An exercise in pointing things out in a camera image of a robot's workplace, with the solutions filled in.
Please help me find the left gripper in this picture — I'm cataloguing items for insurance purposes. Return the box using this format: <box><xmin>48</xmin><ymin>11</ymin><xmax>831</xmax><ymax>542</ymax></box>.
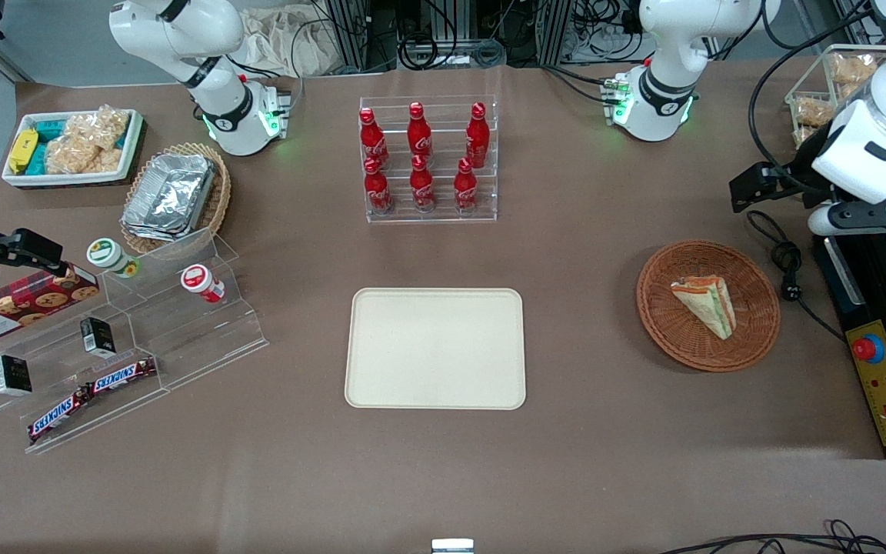
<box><xmin>728</xmin><ymin>161</ymin><xmax>886</xmax><ymax>236</ymax></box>

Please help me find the wrapped triangle sandwich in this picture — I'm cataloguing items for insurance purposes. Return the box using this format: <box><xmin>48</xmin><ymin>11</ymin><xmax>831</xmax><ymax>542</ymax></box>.
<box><xmin>670</xmin><ymin>274</ymin><xmax>738</xmax><ymax>342</ymax></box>

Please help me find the round brown wicker basket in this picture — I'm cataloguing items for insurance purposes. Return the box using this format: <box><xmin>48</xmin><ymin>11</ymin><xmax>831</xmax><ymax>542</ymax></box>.
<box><xmin>635</xmin><ymin>240</ymin><xmax>782</xmax><ymax>374</ymax></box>

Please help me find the oval wicker basket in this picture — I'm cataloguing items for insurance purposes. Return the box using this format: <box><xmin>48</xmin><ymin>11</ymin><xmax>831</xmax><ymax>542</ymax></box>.
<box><xmin>119</xmin><ymin>142</ymin><xmax>233</xmax><ymax>256</ymax></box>

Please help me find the beige plastic tray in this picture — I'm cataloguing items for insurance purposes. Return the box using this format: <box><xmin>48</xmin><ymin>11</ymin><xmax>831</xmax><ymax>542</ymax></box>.
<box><xmin>345</xmin><ymin>288</ymin><xmax>528</xmax><ymax>411</ymax></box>

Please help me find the red tartan cookie box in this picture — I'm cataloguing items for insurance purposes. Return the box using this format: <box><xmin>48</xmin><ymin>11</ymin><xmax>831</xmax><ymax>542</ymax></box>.
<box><xmin>0</xmin><ymin>265</ymin><xmax>101</xmax><ymax>348</ymax></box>

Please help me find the bagged brown snack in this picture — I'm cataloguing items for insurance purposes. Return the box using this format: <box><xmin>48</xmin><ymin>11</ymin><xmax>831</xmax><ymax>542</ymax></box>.
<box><xmin>830</xmin><ymin>52</ymin><xmax>880</xmax><ymax>87</ymax></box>
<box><xmin>794</xmin><ymin>98</ymin><xmax>838</xmax><ymax>130</ymax></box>

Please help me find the green lid white cup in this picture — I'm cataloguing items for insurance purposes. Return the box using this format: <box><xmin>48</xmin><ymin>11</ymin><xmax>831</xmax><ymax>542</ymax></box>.
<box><xmin>86</xmin><ymin>237</ymin><xmax>141</xmax><ymax>280</ymax></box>

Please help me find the yellow snack pack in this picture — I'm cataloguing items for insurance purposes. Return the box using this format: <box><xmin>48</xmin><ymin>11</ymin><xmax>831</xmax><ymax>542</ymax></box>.
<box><xmin>8</xmin><ymin>128</ymin><xmax>39</xmax><ymax>175</ymax></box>

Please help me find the clear plastic snack box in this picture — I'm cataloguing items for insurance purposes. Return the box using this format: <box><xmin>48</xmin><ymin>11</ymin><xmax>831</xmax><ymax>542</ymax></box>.
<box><xmin>784</xmin><ymin>44</ymin><xmax>886</xmax><ymax>149</ymax></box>

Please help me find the small black box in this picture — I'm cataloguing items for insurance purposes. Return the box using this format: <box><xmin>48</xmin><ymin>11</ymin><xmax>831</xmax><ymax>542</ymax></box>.
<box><xmin>79</xmin><ymin>315</ymin><xmax>117</xmax><ymax>359</ymax></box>
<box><xmin>0</xmin><ymin>353</ymin><xmax>34</xmax><ymax>397</ymax></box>

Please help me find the bagged rice cracker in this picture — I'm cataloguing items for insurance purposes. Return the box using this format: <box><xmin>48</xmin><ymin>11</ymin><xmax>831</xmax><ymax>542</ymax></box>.
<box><xmin>66</xmin><ymin>105</ymin><xmax>131</xmax><ymax>152</ymax></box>
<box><xmin>46</xmin><ymin>138</ymin><xmax>123</xmax><ymax>175</ymax></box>

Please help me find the teal snack pack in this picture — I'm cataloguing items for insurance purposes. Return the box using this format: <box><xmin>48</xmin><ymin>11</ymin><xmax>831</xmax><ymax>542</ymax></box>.
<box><xmin>28</xmin><ymin>115</ymin><xmax>68</xmax><ymax>177</ymax></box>

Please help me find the white rectangular snack bin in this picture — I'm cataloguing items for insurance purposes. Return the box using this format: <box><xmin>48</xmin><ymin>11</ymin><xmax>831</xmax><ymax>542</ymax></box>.
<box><xmin>1</xmin><ymin>108</ymin><xmax>145</xmax><ymax>189</ymax></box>

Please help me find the brown Snickers bar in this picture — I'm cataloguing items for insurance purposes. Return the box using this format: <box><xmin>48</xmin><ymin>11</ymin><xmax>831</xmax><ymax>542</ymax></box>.
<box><xmin>27</xmin><ymin>386</ymin><xmax>95</xmax><ymax>445</ymax></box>
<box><xmin>86</xmin><ymin>355</ymin><xmax>160</xmax><ymax>395</ymax></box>

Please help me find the aluminium foil container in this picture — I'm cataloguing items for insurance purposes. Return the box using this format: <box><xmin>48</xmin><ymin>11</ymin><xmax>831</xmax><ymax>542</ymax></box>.
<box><xmin>121</xmin><ymin>152</ymin><xmax>218</xmax><ymax>244</ymax></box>

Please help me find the clear acrylic step shelf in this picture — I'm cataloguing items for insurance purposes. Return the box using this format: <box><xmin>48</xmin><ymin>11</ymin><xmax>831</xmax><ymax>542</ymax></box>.
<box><xmin>0</xmin><ymin>226</ymin><xmax>270</xmax><ymax>456</ymax></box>

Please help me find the red lid white cup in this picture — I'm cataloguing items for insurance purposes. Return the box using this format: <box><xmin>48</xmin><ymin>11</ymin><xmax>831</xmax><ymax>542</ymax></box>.
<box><xmin>180</xmin><ymin>263</ymin><xmax>226</xmax><ymax>304</ymax></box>

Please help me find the red emergency stop button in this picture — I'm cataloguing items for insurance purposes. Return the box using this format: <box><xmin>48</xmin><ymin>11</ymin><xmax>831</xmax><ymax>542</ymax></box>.
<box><xmin>851</xmin><ymin>335</ymin><xmax>886</xmax><ymax>365</ymax></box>

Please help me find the black and yellow control box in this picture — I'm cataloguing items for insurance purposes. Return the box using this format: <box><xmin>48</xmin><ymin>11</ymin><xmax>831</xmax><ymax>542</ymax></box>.
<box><xmin>811</xmin><ymin>229</ymin><xmax>886</xmax><ymax>461</ymax></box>

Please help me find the red cola bottle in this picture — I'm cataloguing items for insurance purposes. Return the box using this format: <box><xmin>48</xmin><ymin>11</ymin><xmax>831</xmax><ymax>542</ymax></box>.
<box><xmin>358</xmin><ymin>107</ymin><xmax>389</xmax><ymax>171</ymax></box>
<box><xmin>363</xmin><ymin>158</ymin><xmax>394</xmax><ymax>215</ymax></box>
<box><xmin>407</xmin><ymin>102</ymin><xmax>434</xmax><ymax>163</ymax></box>
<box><xmin>465</xmin><ymin>102</ymin><xmax>491</xmax><ymax>169</ymax></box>
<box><xmin>453</xmin><ymin>158</ymin><xmax>480</xmax><ymax>213</ymax></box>
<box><xmin>409</xmin><ymin>155</ymin><xmax>437</xmax><ymax>213</ymax></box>

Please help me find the clear acrylic bottle rack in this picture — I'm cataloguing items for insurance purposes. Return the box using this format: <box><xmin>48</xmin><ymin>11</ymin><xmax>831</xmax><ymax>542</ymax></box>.
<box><xmin>358</xmin><ymin>95</ymin><xmax>498</xmax><ymax>225</ymax></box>

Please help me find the crumpled beige cloth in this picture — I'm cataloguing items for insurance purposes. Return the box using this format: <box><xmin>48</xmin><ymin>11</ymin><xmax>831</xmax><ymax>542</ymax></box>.
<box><xmin>241</xmin><ymin>6</ymin><xmax>338</xmax><ymax>79</ymax></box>

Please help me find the black power cable with plug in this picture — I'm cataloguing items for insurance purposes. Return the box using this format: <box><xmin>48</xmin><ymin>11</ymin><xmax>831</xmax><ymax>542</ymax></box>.
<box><xmin>745</xmin><ymin>209</ymin><xmax>848</xmax><ymax>344</ymax></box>

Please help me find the aluminium frame rail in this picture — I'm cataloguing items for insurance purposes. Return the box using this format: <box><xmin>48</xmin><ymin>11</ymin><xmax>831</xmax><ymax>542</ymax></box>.
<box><xmin>326</xmin><ymin>0</ymin><xmax>399</xmax><ymax>75</ymax></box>
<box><xmin>534</xmin><ymin>0</ymin><xmax>576</xmax><ymax>67</ymax></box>

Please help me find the coiled black cable bundle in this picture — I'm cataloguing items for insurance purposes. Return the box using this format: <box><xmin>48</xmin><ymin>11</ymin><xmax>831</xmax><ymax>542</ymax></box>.
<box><xmin>399</xmin><ymin>29</ymin><xmax>507</xmax><ymax>72</ymax></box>

